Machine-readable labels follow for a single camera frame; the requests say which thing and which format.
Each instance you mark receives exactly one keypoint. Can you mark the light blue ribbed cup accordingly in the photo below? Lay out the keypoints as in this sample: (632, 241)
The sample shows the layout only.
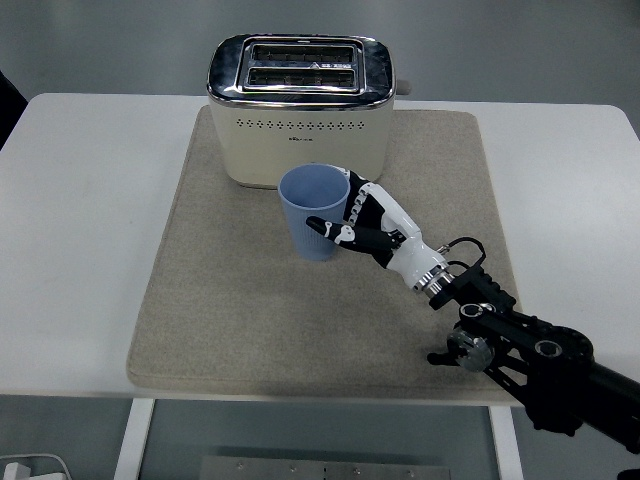
(310, 235)

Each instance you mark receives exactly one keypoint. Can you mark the beige fabric mat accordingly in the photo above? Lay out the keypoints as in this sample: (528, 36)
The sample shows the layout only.
(280, 325)

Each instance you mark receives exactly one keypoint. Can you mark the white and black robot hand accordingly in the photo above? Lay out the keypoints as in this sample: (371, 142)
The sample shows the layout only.
(412, 257)

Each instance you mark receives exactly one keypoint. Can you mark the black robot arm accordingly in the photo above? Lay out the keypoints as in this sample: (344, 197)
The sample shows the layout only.
(550, 350)

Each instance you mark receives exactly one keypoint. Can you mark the cream and chrome toaster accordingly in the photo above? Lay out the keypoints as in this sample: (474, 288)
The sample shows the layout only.
(300, 145)

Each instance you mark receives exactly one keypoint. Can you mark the white table leg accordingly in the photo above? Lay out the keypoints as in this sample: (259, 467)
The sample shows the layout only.
(507, 445)
(132, 440)

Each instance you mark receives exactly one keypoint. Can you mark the white box device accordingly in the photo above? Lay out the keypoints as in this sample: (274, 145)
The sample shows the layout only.
(45, 467)

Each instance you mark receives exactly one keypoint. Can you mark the grey metal plate with screws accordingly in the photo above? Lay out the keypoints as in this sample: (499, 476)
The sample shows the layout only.
(325, 470)

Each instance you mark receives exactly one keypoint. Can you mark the dark object beside table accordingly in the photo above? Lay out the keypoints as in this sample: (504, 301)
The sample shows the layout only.
(9, 110)

